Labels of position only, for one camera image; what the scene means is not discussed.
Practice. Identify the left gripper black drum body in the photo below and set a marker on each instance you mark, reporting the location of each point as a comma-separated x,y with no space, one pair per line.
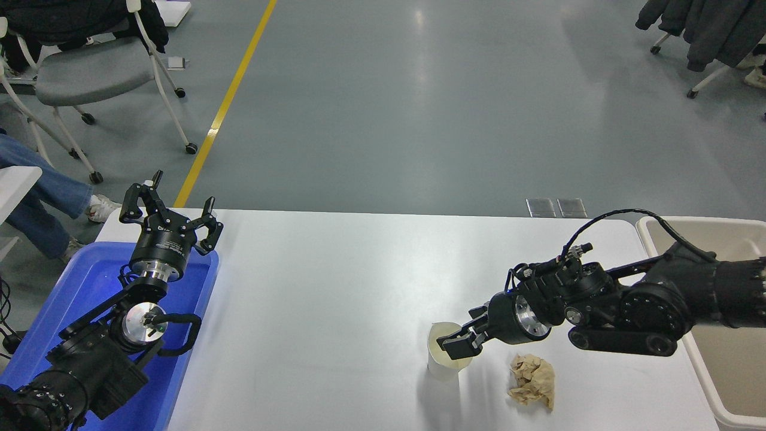
163,245

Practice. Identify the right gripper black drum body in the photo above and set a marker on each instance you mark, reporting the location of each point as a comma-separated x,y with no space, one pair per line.
502,320

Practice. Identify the white paper cup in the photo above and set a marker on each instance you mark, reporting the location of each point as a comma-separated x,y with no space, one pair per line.
443,365

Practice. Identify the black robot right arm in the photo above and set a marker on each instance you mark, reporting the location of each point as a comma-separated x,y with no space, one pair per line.
658,305

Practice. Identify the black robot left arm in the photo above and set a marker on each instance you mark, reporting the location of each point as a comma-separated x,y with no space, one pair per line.
90,365

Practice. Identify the crumpled tan paper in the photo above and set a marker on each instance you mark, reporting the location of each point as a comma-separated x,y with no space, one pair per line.
532,383

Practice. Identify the blue plastic tray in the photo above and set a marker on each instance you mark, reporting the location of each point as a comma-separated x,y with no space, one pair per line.
90,275

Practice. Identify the metal floor plate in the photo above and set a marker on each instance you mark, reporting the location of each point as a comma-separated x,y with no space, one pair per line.
541,208
572,208

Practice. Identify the white side table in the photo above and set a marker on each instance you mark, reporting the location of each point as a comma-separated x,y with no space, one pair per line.
15,185

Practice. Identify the grey seat rolling chair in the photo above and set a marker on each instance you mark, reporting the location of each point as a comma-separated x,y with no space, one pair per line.
96,69

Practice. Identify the small white floor item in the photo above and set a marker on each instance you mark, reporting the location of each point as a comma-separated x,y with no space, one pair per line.
176,63

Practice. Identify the white foam board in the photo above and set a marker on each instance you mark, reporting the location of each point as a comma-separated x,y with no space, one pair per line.
173,12

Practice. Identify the black jacket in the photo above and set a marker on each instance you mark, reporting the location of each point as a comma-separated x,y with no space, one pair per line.
60,18

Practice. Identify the large pale bin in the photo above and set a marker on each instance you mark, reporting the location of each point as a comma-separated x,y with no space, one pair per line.
730,371

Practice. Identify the white leg rolling chair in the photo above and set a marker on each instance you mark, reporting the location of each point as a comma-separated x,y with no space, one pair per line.
709,78

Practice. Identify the dark grey coat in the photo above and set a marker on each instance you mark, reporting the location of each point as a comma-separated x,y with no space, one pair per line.
712,24

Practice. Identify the white frame rolling chair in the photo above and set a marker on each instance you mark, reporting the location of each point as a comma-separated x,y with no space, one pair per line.
12,96

